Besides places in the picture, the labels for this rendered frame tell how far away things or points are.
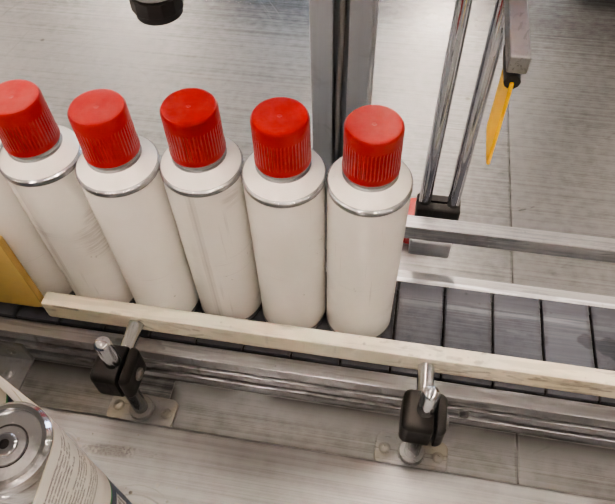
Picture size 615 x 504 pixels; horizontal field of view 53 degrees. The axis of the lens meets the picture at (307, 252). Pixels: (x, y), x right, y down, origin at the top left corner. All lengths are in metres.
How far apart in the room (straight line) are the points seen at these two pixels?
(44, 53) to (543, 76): 0.63
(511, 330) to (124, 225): 0.30
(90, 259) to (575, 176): 0.49
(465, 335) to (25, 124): 0.34
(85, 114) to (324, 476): 0.28
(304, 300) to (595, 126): 0.44
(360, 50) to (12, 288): 0.32
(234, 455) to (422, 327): 0.17
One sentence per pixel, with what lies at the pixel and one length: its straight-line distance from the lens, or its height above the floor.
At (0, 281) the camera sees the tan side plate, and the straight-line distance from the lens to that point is 0.52.
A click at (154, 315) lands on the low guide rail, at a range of 0.48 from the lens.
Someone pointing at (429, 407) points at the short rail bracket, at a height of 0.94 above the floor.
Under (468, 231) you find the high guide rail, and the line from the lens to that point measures 0.46.
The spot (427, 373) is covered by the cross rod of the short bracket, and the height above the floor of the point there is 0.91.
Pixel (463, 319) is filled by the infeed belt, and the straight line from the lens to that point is 0.51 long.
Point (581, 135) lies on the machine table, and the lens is 0.76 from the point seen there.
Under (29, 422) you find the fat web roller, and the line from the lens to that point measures 0.29.
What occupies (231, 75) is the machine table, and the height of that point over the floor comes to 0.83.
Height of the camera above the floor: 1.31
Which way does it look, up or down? 54 degrees down
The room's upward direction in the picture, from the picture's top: 2 degrees counter-clockwise
